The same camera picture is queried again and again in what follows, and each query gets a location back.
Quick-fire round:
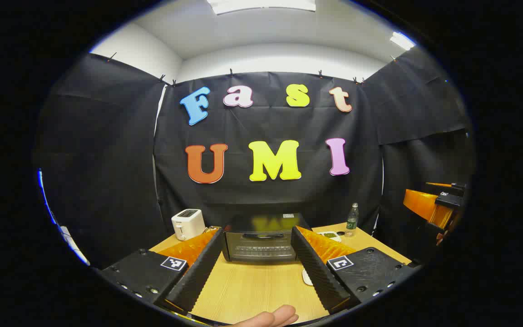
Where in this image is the white toaster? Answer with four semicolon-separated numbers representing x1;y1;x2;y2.
171;209;206;241

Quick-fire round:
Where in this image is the black backdrop cloth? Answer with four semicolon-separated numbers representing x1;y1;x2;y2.
35;45;475;268

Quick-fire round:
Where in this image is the small ceiling light panel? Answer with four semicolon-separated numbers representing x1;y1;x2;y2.
390;31;415;50

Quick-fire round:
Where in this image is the lit computer screen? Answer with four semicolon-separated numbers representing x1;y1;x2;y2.
38;169;58;225

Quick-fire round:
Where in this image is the black electric oven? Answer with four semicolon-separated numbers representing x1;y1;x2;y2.
222;213;312;263

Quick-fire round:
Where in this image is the large ceiling light panel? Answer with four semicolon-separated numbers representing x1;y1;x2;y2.
207;0;316;15

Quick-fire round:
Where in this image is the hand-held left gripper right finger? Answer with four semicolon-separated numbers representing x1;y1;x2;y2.
291;226;419;315

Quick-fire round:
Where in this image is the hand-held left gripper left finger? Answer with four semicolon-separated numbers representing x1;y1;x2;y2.
100;227;225;315

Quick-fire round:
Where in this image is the clear plastic water bottle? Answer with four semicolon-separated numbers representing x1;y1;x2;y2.
346;203;360;237

